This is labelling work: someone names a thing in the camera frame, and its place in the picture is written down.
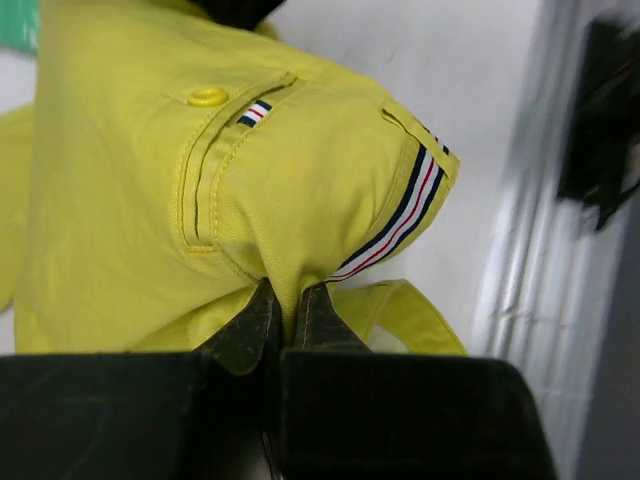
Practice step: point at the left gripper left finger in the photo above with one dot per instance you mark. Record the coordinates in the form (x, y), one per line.
(250, 337)

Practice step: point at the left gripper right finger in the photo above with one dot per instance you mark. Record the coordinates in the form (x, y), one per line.
(320, 329)

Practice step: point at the yellow trousers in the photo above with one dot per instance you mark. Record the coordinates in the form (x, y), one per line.
(169, 164)

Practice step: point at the green white tie-dye folded garment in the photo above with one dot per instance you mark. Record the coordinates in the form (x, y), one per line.
(19, 25)

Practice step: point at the aluminium rail frame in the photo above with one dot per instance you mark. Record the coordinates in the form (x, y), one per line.
(545, 279)

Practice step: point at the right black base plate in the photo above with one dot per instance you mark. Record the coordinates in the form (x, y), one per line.
(600, 167)

